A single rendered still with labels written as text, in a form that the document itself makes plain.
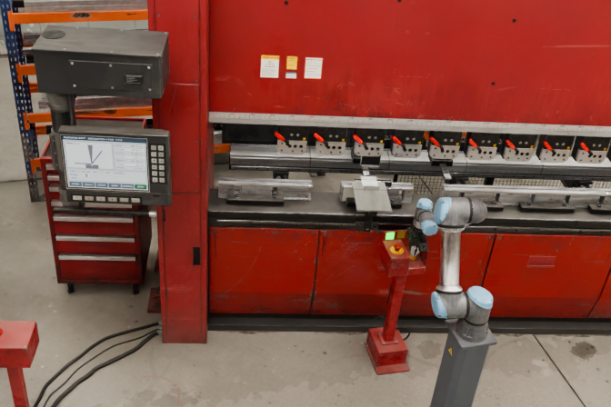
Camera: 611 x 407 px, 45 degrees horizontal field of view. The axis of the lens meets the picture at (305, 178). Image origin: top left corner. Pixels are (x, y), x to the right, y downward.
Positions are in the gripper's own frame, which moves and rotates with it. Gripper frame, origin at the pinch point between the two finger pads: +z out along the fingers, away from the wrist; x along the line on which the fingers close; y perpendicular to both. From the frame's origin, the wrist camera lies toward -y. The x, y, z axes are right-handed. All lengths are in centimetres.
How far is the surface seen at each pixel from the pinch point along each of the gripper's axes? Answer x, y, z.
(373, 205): 22.3, 13.8, -24.9
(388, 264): 15.0, -3.5, 1.4
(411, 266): 2.5, -4.6, 3.2
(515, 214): -60, 12, -13
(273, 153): 63, 72, -18
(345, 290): 27, 18, 42
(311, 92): 53, 44, -76
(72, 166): 166, 4, -68
